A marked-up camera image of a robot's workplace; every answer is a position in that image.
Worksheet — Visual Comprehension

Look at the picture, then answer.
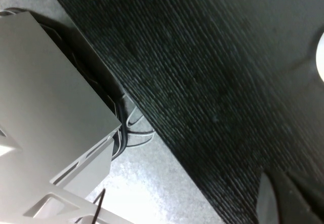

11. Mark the thick black cable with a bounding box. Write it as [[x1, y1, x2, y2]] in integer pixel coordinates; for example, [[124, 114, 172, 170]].
[[111, 94, 130, 156]]

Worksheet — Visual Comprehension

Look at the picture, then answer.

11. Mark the thin black cable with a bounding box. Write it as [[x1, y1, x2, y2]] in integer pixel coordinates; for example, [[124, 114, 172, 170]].
[[91, 188, 106, 224]]

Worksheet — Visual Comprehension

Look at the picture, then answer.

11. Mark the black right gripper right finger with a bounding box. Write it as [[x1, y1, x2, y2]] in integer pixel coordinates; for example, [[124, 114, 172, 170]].
[[270, 170, 324, 224]]

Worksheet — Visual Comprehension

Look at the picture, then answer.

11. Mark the white metal cabinet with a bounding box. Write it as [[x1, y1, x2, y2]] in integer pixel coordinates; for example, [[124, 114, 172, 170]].
[[0, 10, 135, 224]]

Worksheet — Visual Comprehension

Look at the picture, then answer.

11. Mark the white foam cube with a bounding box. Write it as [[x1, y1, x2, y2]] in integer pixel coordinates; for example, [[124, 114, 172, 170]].
[[315, 31, 324, 83]]

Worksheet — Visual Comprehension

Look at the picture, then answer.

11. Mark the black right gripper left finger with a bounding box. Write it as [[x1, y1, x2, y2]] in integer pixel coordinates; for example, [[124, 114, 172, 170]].
[[257, 172, 281, 224]]

